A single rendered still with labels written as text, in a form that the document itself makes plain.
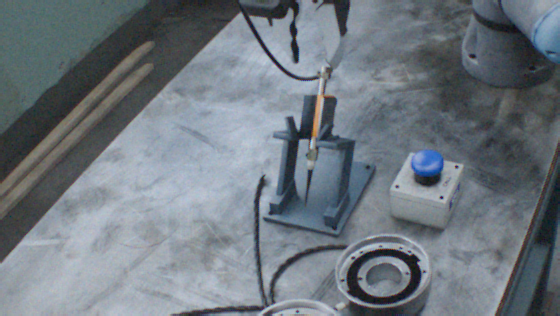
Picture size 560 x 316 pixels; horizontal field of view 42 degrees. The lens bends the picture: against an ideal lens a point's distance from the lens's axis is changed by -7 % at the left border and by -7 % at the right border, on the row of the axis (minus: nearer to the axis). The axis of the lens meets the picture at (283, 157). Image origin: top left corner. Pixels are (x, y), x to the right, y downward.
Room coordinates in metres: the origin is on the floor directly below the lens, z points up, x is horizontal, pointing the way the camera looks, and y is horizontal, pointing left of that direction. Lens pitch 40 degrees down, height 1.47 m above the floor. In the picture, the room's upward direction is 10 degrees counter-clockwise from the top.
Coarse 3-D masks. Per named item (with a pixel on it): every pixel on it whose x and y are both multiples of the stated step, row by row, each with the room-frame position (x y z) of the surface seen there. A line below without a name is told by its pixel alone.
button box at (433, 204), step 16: (400, 176) 0.68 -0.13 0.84; (416, 176) 0.67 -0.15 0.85; (432, 176) 0.66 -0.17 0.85; (448, 176) 0.66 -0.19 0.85; (400, 192) 0.65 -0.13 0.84; (416, 192) 0.64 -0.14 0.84; (432, 192) 0.64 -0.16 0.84; (448, 192) 0.63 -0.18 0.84; (400, 208) 0.65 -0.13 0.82; (416, 208) 0.64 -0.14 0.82; (432, 208) 0.63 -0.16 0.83; (448, 208) 0.63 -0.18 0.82; (432, 224) 0.63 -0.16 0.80
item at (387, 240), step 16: (368, 240) 0.59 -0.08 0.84; (384, 240) 0.59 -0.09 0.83; (400, 240) 0.58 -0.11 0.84; (352, 256) 0.58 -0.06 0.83; (384, 256) 0.57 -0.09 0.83; (336, 272) 0.55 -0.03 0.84; (368, 272) 0.56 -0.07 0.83; (384, 272) 0.56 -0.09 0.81; (400, 272) 0.55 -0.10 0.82; (336, 288) 0.54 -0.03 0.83; (368, 288) 0.53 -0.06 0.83; (400, 288) 0.52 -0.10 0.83; (352, 304) 0.51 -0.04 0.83; (368, 304) 0.50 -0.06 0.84; (384, 304) 0.49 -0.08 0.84; (400, 304) 0.49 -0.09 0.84; (416, 304) 0.50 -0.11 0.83
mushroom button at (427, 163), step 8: (424, 152) 0.68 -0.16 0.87; (432, 152) 0.68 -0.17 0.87; (416, 160) 0.67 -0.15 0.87; (424, 160) 0.66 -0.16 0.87; (432, 160) 0.66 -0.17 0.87; (440, 160) 0.66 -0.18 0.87; (416, 168) 0.66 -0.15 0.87; (424, 168) 0.65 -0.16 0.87; (432, 168) 0.65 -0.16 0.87; (440, 168) 0.65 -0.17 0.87; (424, 176) 0.66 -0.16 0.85
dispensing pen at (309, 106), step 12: (324, 72) 0.76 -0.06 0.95; (324, 84) 0.75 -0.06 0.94; (312, 96) 0.73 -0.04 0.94; (312, 108) 0.73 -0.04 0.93; (312, 120) 0.72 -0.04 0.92; (300, 132) 0.72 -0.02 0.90; (312, 132) 0.71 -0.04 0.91; (312, 144) 0.71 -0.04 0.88; (312, 156) 0.71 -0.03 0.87; (312, 168) 0.70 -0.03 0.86
